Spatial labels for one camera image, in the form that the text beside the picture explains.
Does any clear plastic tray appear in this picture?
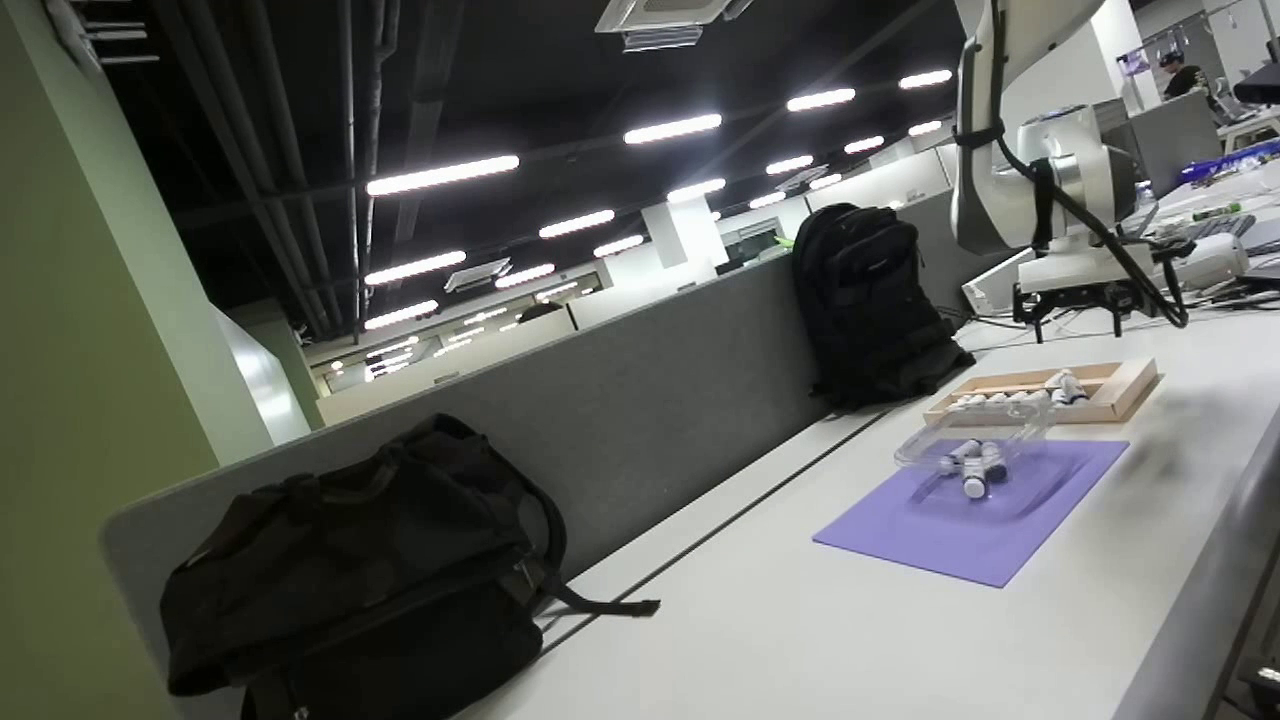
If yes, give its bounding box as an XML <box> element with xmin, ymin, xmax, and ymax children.
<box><xmin>890</xmin><ymin>395</ymin><xmax>1073</xmax><ymax>519</ymax></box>

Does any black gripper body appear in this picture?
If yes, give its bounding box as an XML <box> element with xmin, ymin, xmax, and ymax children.
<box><xmin>1013</xmin><ymin>272</ymin><xmax>1168</xmax><ymax>314</ymax></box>

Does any large black backpack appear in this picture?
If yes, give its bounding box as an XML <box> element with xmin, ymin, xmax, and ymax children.
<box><xmin>786</xmin><ymin>201</ymin><xmax>980</xmax><ymax>411</ymax></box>

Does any ceiling air conditioner unit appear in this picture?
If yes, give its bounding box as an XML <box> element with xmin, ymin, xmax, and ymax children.
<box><xmin>592</xmin><ymin>0</ymin><xmax>760</xmax><ymax>57</ymax></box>

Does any purple mat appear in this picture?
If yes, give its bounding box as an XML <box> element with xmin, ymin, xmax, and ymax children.
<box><xmin>811</xmin><ymin>436</ymin><xmax>1136</xmax><ymax>592</ymax></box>

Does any wooden bottle box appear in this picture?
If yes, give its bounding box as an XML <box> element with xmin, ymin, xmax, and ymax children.
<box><xmin>925</xmin><ymin>354</ymin><xmax>1164</xmax><ymax>434</ymax></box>

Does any ceiling tube light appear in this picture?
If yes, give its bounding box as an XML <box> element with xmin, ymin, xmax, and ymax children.
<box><xmin>534</xmin><ymin>204</ymin><xmax>619</xmax><ymax>244</ymax></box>
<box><xmin>362</xmin><ymin>153</ymin><xmax>527</xmax><ymax>204</ymax></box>
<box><xmin>362</xmin><ymin>249</ymin><xmax>473</xmax><ymax>292</ymax></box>
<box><xmin>780</xmin><ymin>83</ymin><xmax>859</xmax><ymax>116</ymax></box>
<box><xmin>897</xmin><ymin>65</ymin><xmax>962</xmax><ymax>95</ymax></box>
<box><xmin>619</xmin><ymin>108</ymin><xmax>728</xmax><ymax>153</ymax></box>

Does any black backpack with loose strap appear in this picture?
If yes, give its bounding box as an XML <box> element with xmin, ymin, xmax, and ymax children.
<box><xmin>155</xmin><ymin>407</ymin><xmax>665</xmax><ymax>720</ymax></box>

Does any grey partition panel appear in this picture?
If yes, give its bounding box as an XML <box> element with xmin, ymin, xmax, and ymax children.
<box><xmin>95</xmin><ymin>186</ymin><xmax>970</xmax><ymax>649</ymax></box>

